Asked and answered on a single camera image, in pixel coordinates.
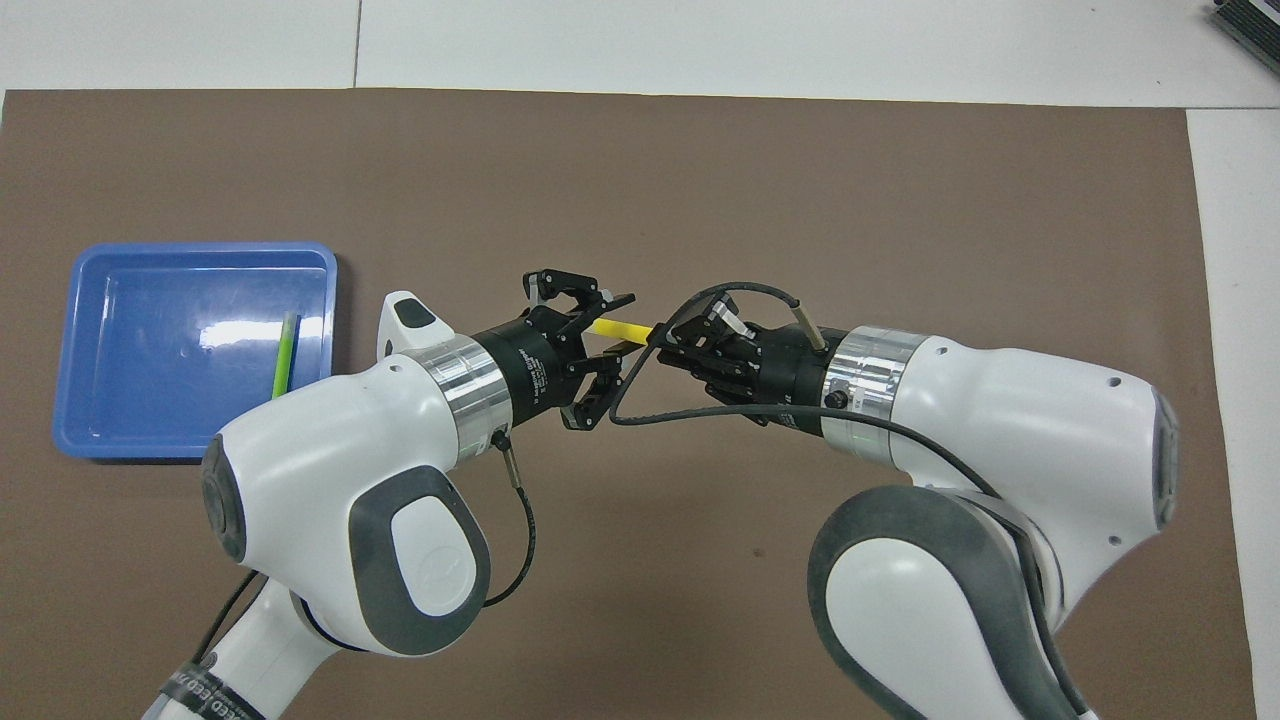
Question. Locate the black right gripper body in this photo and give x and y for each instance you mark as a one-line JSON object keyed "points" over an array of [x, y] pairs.
{"points": [[790, 375]]}

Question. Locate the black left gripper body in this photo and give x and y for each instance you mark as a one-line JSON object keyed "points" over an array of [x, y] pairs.
{"points": [[530, 365]]}

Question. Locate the yellow pen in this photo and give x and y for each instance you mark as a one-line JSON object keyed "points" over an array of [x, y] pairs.
{"points": [[620, 329]]}

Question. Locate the green pen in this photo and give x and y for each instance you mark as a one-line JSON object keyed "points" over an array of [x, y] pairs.
{"points": [[285, 355]]}

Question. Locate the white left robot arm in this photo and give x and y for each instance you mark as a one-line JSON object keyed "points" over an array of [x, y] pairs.
{"points": [[330, 450]]}

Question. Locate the blue plastic tray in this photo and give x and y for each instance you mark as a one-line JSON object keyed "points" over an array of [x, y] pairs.
{"points": [[150, 330]]}

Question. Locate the brown table mat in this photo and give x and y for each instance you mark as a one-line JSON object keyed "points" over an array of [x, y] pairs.
{"points": [[640, 150]]}

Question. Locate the grey vented device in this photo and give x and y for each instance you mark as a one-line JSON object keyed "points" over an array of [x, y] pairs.
{"points": [[1250, 25]]}

